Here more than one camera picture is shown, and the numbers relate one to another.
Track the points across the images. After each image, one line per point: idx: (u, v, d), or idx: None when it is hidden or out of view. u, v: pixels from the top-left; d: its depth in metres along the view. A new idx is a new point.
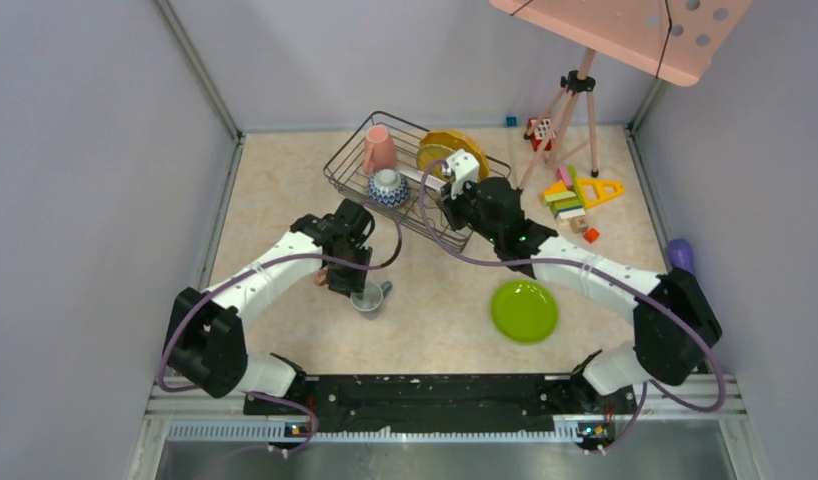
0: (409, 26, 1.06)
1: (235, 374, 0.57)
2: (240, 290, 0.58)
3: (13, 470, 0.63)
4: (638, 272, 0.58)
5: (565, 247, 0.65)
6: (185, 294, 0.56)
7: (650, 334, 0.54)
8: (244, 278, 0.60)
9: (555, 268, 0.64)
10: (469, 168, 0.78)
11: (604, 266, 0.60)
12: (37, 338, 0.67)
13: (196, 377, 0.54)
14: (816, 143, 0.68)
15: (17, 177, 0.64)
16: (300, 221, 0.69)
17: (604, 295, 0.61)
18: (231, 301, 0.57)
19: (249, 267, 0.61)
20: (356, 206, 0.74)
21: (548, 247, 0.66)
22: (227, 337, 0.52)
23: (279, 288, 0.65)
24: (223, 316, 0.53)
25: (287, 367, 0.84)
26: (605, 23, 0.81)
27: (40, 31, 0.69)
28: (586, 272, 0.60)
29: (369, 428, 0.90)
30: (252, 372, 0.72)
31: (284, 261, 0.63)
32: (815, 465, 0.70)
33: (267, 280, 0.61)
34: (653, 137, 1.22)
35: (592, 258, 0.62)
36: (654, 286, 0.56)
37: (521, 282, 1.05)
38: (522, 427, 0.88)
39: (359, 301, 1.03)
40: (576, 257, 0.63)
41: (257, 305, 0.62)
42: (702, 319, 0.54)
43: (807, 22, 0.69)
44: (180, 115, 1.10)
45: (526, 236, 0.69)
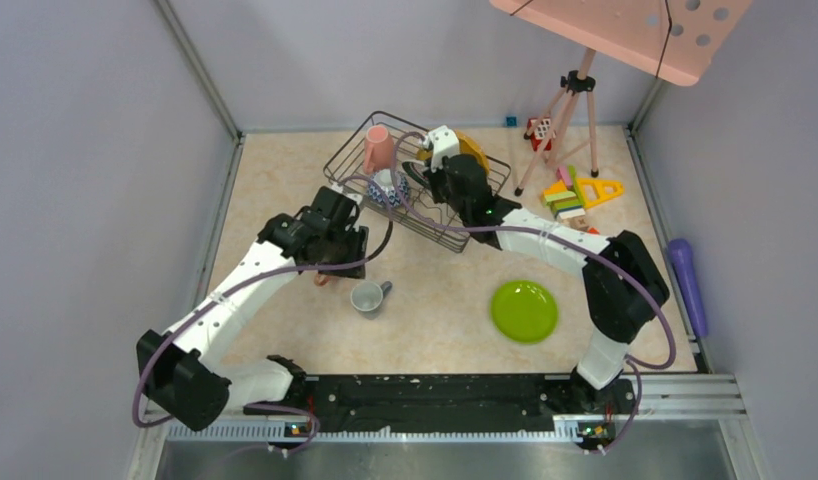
0: (409, 26, 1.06)
1: (216, 405, 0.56)
2: (202, 328, 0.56)
3: (12, 470, 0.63)
4: (590, 238, 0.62)
5: (527, 217, 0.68)
6: (148, 338, 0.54)
7: (599, 293, 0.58)
8: (207, 312, 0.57)
9: (516, 237, 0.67)
10: (446, 143, 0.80)
11: (560, 233, 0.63)
12: (35, 339, 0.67)
13: (176, 414, 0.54)
14: (817, 143, 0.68)
15: (16, 178, 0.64)
16: (268, 227, 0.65)
17: (560, 260, 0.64)
18: (192, 344, 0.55)
19: (211, 298, 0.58)
20: (333, 198, 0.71)
21: (512, 218, 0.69)
22: (194, 382, 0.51)
23: (250, 310, 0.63)
24: (186, 362, 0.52)
25: (283, 371, 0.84)
26: (605, 23, 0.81)
27: (39, 32, 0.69)
28: (544, 237, 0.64)
29: (369, 429, 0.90)
30: (243, 388, 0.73)
31: (248, 286, 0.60)
32: (815, 467, 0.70)
33: (231, 311, 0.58)
34: (653, 137, 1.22)
35: (550, 225, 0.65)
36: (604, 248, 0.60)
37: (521, 282, 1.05)
38: (522, 427, 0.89)
39: (359, 302, 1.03)
40: (534, 226, 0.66)
41: (229, 333, 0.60)
42: (649, 279, 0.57)
43: (808, 22, 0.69)
44: (180, 115, 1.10)
45: (492, 209, 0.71)
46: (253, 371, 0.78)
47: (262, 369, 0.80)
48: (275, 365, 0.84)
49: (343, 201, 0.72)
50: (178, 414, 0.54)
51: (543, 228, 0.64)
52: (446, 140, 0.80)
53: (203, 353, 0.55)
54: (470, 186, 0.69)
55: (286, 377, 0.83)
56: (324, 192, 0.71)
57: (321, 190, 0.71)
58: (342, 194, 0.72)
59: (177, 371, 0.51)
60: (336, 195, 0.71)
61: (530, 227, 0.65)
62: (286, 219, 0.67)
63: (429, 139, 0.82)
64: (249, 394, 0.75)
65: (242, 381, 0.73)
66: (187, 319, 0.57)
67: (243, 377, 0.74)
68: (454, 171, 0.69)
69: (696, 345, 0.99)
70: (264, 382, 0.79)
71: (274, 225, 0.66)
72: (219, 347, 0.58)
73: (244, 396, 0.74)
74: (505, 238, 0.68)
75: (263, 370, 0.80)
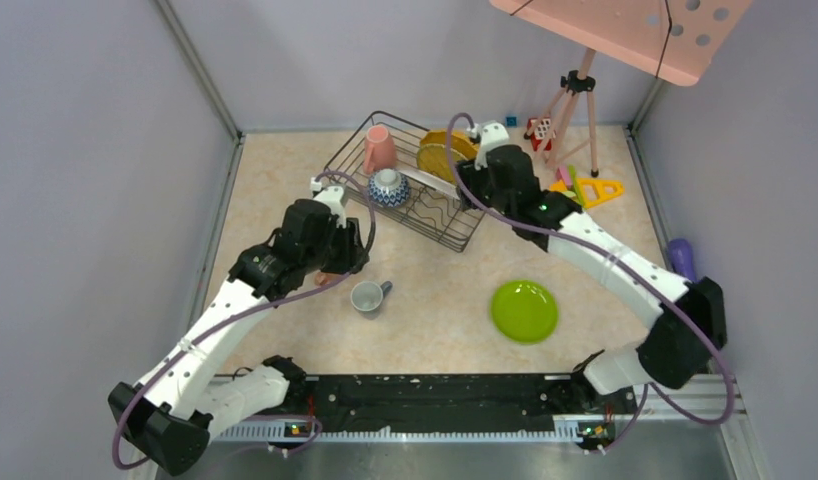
0: (409, 27, 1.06)
1: (196, 445, 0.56)
2: (172, 380, 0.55)
3: (12, 472, 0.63)
4: (666, 275, 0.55)
5: (590, 227, 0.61)
6: (118, 392, 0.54)
7: (665, 341, 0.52)
8: (177, 362, 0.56)
9: (576, 248, 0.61)
10: (498, 136, 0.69)
11: (631, 262, 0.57)
12: (36, 339, 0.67)
13: (157, 460, 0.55)
14: (817, 142, 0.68)
15: (16, 177, 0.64)
16: (239, 264, 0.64)
17: (621, 289, 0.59)
18: (163, 397, 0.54)
19: (179, 347, 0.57)
20: (301, 219, 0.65)
21: (571, 224, 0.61)
22: (166, 435, 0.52)
23: (226, 351, 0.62)
24: (157, 416, 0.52)
25: (279, 379, 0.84)
26: (605, 24, 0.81)
27: (40, 32, 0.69)
28: (612, 262, 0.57)
29: (369, 428, 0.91)
30: (228, 414, 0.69)
31: (216, 332, 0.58)
32: (816, 467, 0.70)
33: (201, 360, 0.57)
34: (653, 137, 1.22)
35: (621, 249, 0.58)
36: (680, 294, 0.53)
37: (521, 282, 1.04)
38: (522, 427, 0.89)
39: (359, 302, 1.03)
40: (601, 244, 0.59)
41: (204, 378, 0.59)
42: (715, 332, 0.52)
43: (807, 21, 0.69)
44: (180, 115, 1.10)
45: (547, 205, 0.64)
46: (241, 392, 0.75)
47: (250, 389, 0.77)
48: (269, 375, 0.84)
49: (312, 220, 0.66)
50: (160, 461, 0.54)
51: (613, 251, 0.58)
52: (496, 135, 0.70)
53: (174, 405, 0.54)
54: (514, 176, 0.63)
55: (283, 384, 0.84)
56: (291, 213, 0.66)
57: (288, 211, 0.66)
58: (312, 212, 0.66)
59: (150, 425, 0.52)
60: (303, 215, 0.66)
61: (597, 244, 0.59)
62: (257, 252, 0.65)
63: (476, 131, 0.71)
64: (236, 418, 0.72)
65: (226, 407, 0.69)
66: (159, 369, 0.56)
67: (228, 403, 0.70)
68: (497, 160, 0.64)
69: None
70: (256, 396, 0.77)
71: (245, 260, 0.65)
72: (195, 392, 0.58)
73: (231, 421, 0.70)
74: (556, 239, 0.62)
75: (251, 392, 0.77)
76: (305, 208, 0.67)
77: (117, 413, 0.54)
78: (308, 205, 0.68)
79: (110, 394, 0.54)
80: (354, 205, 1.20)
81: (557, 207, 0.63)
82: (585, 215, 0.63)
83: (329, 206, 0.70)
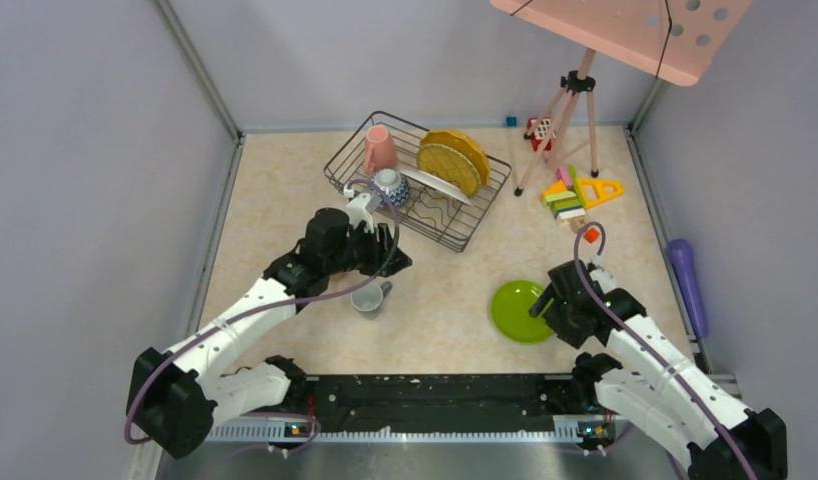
0: (409, 27, 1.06)
1: (200, 432, 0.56)
2: (202, 351, 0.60)
3: (12, 473, 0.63)
4: (725, 399, 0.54)
5: (651, 334, 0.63)
6: (147, 355, 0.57)
7: (715, 468, 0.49)
8: (208, 337, 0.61)
9: (635, 353, 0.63)
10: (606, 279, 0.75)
11: (689, 377, 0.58)
12: (37, 337, 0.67)
13: (161, 438, 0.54)
14: (817, 142, 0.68)
15: (16, 176, 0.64)
16: (273, 266, 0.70)
17: (676, 403, 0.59)
18: (192, 365, 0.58)
19: (214, 324, 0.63)
20: (322, 234, 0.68)
21: (635, 325, 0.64)
22: (188, 404, 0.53)
23: (250, 340, 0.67)
24: (182, 383, 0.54)
25: (281, 376, 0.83)
26: (605, 23, 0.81)
27: (40, 32, 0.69)
28: (670, 374, 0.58)
29: (369, 428, 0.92)
30: (232, 405, 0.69)
31: (250, 315, 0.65)
32: (817, 468, 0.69)
33: (231, 337, 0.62)
34: (653, 137, 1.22)
35: (682, 363, 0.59)
36: (738, 422, 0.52)
37: (521, 283, 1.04)
38: (522, 427, 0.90)
39: (359, 302, 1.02)
40: (662, 354, 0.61)
41: (225, 360, 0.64)
42: (773, 465, 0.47)
43: (807, 21, 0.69)
44: (180, 115, 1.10)
45: (611, 300, 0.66)
46: (244, 385, 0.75)
47: (253, 382, 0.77)
48: (272, 372, 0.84)
49: (331, 232, 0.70)
50: (167, 440, 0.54)
51: (673, 364, 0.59)
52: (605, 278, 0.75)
53: (200, 374, 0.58)
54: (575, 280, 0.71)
55: (284, 382, 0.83)
56: (311, 226, 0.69)
57: (310, 223, 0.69)
58: (330, 226, 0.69)
59: (173, 390, 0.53)
60: (323, 228, 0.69)
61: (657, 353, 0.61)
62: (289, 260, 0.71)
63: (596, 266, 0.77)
64: (238, 411, 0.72)
65: (231, 397, 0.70)
66: (190, 341, 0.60)
67: (232, 393, 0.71)
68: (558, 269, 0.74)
69: (696, 345, 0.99)
70: (257, 392, 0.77)
71: (279, 265, 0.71)
72: (214, 372, 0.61)
73: (231, 415, 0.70)
74: (617, 338, 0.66)
75: (254, 385, 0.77)
76: (324, 221, 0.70)
77: (141, 379, 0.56)
78: (328, 216, 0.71)
79: (137, 358, 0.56)
80: None
81: (620, 305, 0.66)
82: (649, 319, 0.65)
83: (347, 215, 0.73)
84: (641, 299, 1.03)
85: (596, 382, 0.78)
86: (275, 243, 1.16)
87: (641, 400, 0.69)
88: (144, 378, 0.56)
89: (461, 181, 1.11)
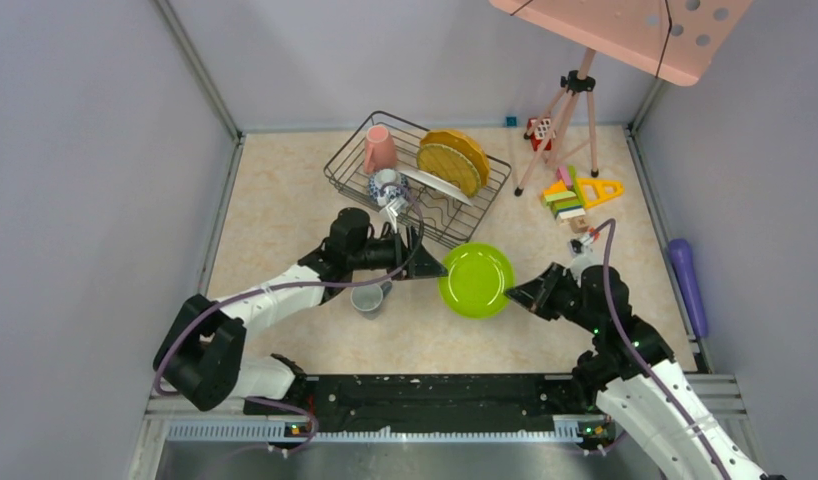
0: (408, 28, 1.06)
1: (224, 388, 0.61)
2: (247, 305, 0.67)
3: (12, 472, 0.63)
4: (745, 464, 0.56)
5: (678, 383, 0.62)
6: (194, 301, 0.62)
7: None
8: (252, 295, 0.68)
9: (660, 402, 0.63)
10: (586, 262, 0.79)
11: (713, 436, 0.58)
12: (35, 336, 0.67)
13: (191, 386, 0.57)
14: (816, 142, 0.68)
15: (14, 176, 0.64)
16: (309, 256, 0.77)
17: (693, 454, 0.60)
18: (237, 314, 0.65)
19: (259, 286, 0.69)
20: (342, 237, 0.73)
21: (662, 373, 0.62)
22: (231, 347, 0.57)
23: (282, 311, 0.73)
24: (226, 327, 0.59)
25: (288, 369, 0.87)
26: (605, 23, 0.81)
27: (39, 31, 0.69)
28: (694, 432, 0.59)
29: (368, 428, 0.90)
30: (246, 379, 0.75)
31: (292, 286, 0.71)
32: (817, 469, 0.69)
33: (273, 300, 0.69)
34: (653, 138, 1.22)
35: (707, 420, 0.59)
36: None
37: (454, 256, 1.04)
38: (522, 427, 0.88)
39: (359, 302, 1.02)
40: (688, 407, 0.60)
41: (261, 322, 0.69)
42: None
43: (807, 20, 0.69)
44: (180, 115, 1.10)
45: (638, 339, 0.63)
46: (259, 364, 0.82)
47: (262, 365, 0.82)
48: (279, 364, 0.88)
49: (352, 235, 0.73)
50: (197, 388, 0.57)
51: (698, 422, 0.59)
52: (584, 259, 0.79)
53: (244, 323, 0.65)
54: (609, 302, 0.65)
55: (289, 369, 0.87)
56: (335, 227, 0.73)
57: (334, 224, 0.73)
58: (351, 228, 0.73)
59: (218, 333, 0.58)
60: (345, 229, 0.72)
61: (683, 405, 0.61)
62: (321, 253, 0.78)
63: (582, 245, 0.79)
64: (248, 386, 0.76)
65: (249, 369, 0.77)
66: (235, 296, 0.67)
67: (250, 366, 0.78)
68: (592, 283, 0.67)
69: (696, 344, 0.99)
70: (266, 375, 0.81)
71: (313, 257, 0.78)
72: (251, 330, 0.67)
73: (240, 389, 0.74)
74: (642, 382, 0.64)
75: (264, 366, 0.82)
76: (348, 223, 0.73)
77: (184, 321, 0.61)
78: (349, 217, 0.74)
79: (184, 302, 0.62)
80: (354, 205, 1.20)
81: (645, 343, 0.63)
82: (676, 364, 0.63)
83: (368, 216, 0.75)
84: (641, 300, 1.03)
85: (601, 392, 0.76)
86: (275, 243, 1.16)
87: (644, 423, 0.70)
88: (188, 320, 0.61)
89: (461, 181, 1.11)
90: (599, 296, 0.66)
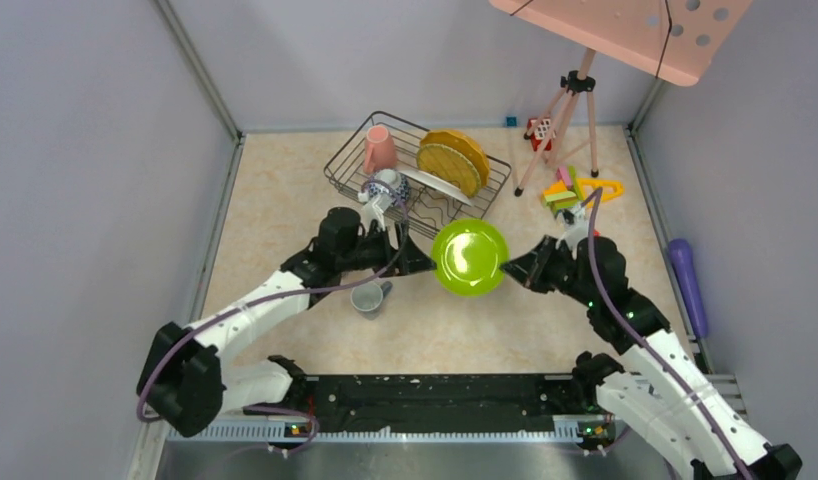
0: (408, 28, 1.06)
1: (208, 411, 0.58)
2: (222, 329, 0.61)
3: (12, 472, 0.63)
4: (746, 432, 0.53)
5: (674, 353, 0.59)
6: (167, 330, 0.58)
7: None
8: (228, 316, 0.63)
9: (656, 372, 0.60)
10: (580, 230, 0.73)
11: (712, 405, 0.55)
12: (36, 336, 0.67)
13: (171, 415, 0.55)
14: (816, 142, 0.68)
15: (15, 177, 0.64)
16: (291, 260, 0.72)
17: (691, 426, 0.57)
18: (212, 340, 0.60)
19: (235, 305, 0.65)
20: (333, 235, 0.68)
21: (657, 343, 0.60)
22: (204, 377, 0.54)
23: (265, 327, 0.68)
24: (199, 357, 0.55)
25: (284, 372, 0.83)
26: (605, 23, 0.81)
27: (39, 31, 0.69)
28: (692, 402, 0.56)
29: (369, 428, 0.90)
30: (237, 394, 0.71)
31: (270, 300, 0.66)
32: (817, 468, 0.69)
33: (250, 319, 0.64)
34: (653, 138, 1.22)
35: (706, 390, 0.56)
36: (755, 458, 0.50)
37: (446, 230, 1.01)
38: (522, 427, 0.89)
39: (359, 302, 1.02)
40: (686, 376, 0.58)
41: (242, 341, 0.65)
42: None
43: (807, 20, 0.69)
44: (180, 115, 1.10)
45: (633, 311, 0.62)
46: (249, 375, 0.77)
47: (257, 375, 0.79)
48: (275, 369, 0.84)
49: (343, 233, 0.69)
50: (177, 418, 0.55)
51: (696, 391, 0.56)
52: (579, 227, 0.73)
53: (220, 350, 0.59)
54: (608, 275, 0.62)
55: (287, 374, 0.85)
56: (323, 225, 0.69)
57: (321, 223, 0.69)
58: (342, 226, 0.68)
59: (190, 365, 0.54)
60: (335, 228, 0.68)
61: (679, 374, 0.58)
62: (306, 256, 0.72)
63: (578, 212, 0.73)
64: (241, 398, 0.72)
65: (238, 385, 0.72)
66: (210, 319, 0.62)
67: (239, 381, 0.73)
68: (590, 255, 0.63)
69: (696, 344, 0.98)
70: (259, 385, 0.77)
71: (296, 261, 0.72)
72: (232, 351, 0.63)
73: (234, 402, 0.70)
74: (636, 352, 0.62)
75: (258, 375, 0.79)
76: (338, 220, 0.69)
77: (160, 351, 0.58)
78: (340, 215, 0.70)
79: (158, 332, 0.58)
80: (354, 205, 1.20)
81: (642, 315, 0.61)
82: (673, 334, 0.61)
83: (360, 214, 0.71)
84: None
85: (599, 386, 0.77)
86: (275, 244, 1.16)
87: (644, 409, 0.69)
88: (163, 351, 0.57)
89: (461, 181, 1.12)
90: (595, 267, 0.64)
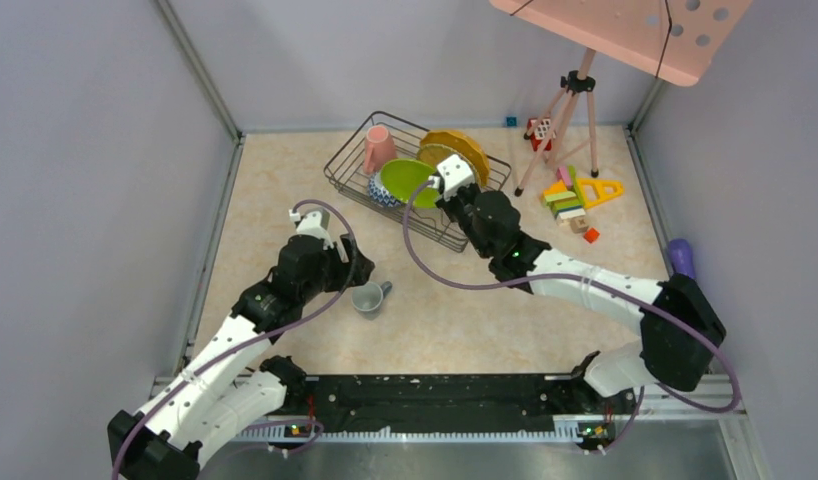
0: (407, 29, 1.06)
1: None
2: (172, 409, 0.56)
3: (12, 473, 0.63)
4: (638, 281, 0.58)
5: (561, 260, 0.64)
6: (118, 420, 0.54)
7: (659, 346, 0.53)
8: (177, 392, 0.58)
9: (553, 283, 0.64)
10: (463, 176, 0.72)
11: (604, 278, 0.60)
12: (36, 337, 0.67)
13: None
14: (817, 142, 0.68)
15: (15, 178, 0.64)
16: (241, 301, 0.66)
17: (607, 308, 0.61)
18: (162, 425, 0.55)
19: (182, 377, 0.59)
20: (294, 261, 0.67)
21: (544, 263, 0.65)
22: (164, 465, 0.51)
23: (225, 383, 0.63)
24: (155, 444, 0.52)
25: (275, 387, 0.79)
26: (605, 23, 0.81)
27: (38, 32, 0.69)
28: (587, 283, 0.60)
29: (369, 428, 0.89)
30: (215, 438, 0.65)
31: (219, 362, 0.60)
32: (817, 469, 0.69)
33: (202, 390, 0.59)
34: (653, 138, 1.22)
35: (590, 270, 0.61)
36: (656, 296, 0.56)
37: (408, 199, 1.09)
38: (522, 427, 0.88)
39: (359, 302, 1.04)
40: (574, 271, 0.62)
41: (204, 406, 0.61)
42: (706, 322, 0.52)
43: (807, 20, 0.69)
44: (180, 115, 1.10)
45: (521, 251, 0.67)
46: (233, 407, 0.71)
47: (243, 403, 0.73)
48: (265, 383, 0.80)
49: (305, 258, 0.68)
50: None
51: (584, 274, 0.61)
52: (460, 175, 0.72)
53: (174, 433, 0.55)
54: (502, 231, 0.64)
55: (279, 390, 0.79)
56: (284, 253, 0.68)
57: (282, 251, 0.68)
58: (303, 253, 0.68)
59: (147, 453, 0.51)
60: (296, 255, 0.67)
61: (569, 271, 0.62)
62: (259, 291, 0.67)
63: (439, 176, 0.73)
64: (231, 433, 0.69)
65: (219, 429, 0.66)
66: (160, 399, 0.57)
67: (219, 424, 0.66)
68: (485, 216, 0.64)
69: None
70: (247, 414, 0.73)
71: (247, 297, 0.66)
72: (194, 420, 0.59)
73: (223, 442, 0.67)
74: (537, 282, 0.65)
75: (246, 406, 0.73)
76: (299, 248, 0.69)
77: (116, 441, 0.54)
78: (300, 243, 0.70)
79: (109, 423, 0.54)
80: (354, 205, 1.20)
81: (530, 251, 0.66)
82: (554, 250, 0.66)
83: (317, 242, 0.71)
84: None
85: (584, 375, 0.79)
86: (275, 244, 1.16)
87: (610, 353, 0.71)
88: (119, 441, 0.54)
89: None
90: (496, 228, 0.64)
